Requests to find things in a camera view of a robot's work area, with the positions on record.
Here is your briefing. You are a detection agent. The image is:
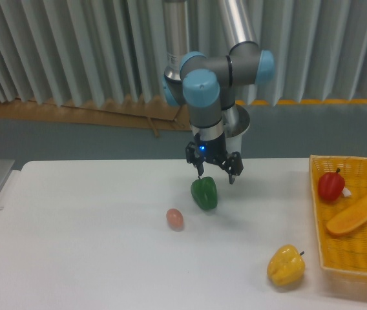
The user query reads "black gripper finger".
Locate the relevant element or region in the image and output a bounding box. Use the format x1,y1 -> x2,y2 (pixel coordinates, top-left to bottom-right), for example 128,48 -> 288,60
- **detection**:
185,142 -> 204,176
217,151 -> 244,185

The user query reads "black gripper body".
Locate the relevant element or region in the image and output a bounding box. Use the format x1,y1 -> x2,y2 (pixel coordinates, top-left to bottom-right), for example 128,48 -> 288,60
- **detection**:
194,132 -> 227,163

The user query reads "green bell pepper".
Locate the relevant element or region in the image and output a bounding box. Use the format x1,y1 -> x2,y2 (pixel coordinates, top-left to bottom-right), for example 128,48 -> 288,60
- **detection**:
191,176 -> 218,211

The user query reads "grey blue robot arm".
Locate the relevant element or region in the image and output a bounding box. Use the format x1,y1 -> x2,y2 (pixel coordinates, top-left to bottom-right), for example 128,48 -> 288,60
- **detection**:
162,1 -> 275,183

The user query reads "yellow woven basket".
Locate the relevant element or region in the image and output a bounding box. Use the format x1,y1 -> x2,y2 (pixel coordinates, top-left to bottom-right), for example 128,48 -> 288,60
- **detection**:
309,155 -> 367,281

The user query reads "brown cardboard sheet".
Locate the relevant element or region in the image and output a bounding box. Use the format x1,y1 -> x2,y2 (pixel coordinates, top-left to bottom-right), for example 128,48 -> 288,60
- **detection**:
0,95 -> 191,137

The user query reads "brown egg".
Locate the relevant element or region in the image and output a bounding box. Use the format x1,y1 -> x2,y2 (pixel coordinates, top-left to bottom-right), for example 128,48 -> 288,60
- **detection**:
166,209 -> 184,231

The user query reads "red bell pepper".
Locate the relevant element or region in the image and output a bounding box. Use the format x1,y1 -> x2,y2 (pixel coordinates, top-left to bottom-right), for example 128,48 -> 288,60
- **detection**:
318,168 -> 345,202

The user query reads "yellow bell pepper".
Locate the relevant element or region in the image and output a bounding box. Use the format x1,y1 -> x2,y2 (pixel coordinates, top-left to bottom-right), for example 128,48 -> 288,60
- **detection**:
267,244 -> 306,287

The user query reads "small white object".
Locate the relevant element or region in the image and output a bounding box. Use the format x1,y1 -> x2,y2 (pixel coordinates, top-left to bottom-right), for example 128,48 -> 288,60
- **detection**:
342,187 -> 351,197

